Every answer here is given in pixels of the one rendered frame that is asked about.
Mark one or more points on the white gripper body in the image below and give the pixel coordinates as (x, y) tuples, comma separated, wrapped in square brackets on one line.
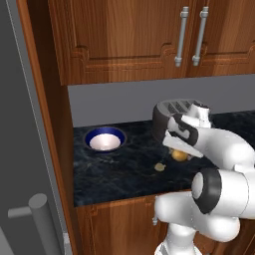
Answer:
[(181, 144)]

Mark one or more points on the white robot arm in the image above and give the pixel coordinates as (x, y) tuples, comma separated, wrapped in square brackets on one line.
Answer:
[(229, 192)]

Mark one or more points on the yellow potato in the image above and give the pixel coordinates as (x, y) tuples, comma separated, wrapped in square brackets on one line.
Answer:
[(179, 155)]

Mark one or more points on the pale garlic bulb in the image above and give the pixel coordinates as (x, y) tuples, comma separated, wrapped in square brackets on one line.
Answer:
[(159, 167)]

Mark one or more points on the blue bowl with white inside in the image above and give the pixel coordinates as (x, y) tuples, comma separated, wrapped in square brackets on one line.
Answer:
[(105, 141)]

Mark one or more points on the grey fridge door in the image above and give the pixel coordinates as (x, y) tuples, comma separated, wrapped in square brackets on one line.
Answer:
[(20, 132)]

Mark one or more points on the grey toaster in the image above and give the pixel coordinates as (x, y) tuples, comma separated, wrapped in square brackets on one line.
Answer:
[(164, 113)]

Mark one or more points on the wooden base cupboard door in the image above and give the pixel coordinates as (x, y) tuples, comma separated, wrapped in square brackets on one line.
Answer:
[(119, 229)]

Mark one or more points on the wooden side panel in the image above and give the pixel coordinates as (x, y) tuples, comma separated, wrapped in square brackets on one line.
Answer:
[(53, 132)]

